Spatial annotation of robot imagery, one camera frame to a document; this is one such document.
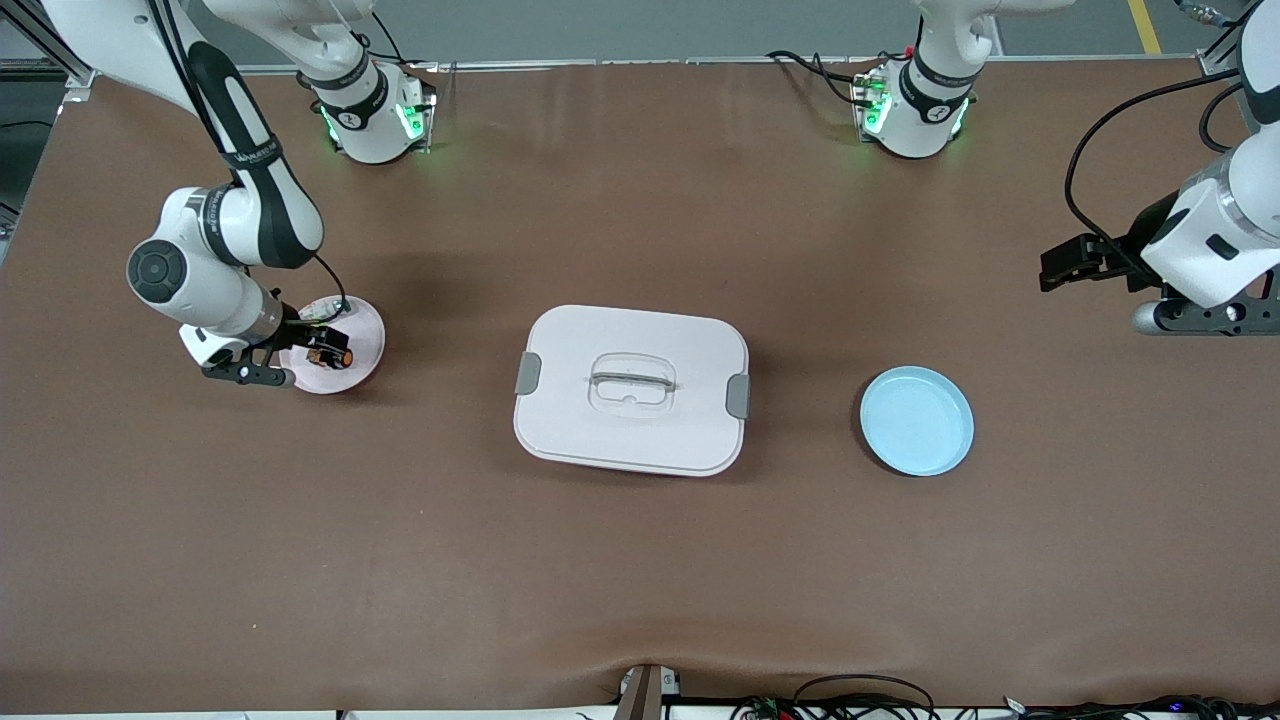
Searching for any white lidded storage box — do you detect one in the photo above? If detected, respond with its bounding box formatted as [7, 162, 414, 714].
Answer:
[513, 304, 751, 478]

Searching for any pale pink round plate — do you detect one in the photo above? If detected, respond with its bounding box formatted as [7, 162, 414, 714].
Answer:
[280, 294, 387, 396]

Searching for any light blue round plate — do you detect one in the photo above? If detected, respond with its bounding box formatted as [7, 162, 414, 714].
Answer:
[860, 365, 976, 478]

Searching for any brown table cover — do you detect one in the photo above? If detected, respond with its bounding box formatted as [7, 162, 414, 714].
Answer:
[0, 60, 1280, 716]

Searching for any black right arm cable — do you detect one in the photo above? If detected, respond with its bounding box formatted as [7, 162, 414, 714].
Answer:
[145, 0, 349, 313]

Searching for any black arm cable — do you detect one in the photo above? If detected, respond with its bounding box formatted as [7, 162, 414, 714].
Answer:
[1063, 68, 1251, 263]
[145, 0, 349, 313]

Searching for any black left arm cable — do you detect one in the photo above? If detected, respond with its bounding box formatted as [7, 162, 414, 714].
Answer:
[1063, 68, 1251, 263]

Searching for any aluminium frame corner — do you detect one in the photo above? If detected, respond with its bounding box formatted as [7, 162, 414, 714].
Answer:
[0, 10, 101, 93]
[1195, 15, 1251, 81]

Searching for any black base cable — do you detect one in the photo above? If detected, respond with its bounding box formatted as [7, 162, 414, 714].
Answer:
[767, 50, 881, 106]

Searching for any aluminium table edge rail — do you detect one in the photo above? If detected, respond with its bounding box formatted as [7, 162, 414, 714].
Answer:
[240, 55, 1206, 79]

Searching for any black cable bundle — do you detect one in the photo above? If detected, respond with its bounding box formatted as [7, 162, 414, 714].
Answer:
[1000, 693, 1280, 720]

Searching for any black looped cable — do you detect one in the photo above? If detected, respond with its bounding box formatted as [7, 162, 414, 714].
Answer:
[793, 674, 936, 720]

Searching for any grey metal bracket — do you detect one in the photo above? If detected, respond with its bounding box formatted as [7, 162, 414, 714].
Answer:
[615, 663, 683, 720]

